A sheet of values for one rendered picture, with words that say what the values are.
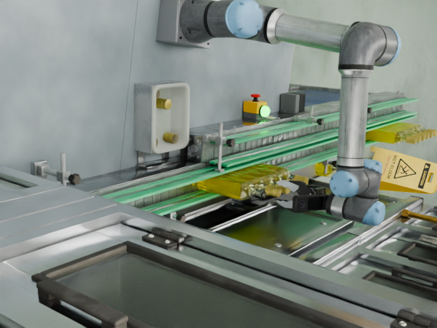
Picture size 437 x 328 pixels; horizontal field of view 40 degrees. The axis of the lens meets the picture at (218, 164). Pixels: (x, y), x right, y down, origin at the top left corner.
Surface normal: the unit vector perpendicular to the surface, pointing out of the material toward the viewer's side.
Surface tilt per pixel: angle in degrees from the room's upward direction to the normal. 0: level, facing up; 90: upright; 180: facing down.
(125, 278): 90
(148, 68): 0
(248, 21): 8
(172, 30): 90
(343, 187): 90
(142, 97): 90
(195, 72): 0
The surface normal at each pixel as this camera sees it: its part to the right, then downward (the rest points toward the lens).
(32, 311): 0.04, -0.97
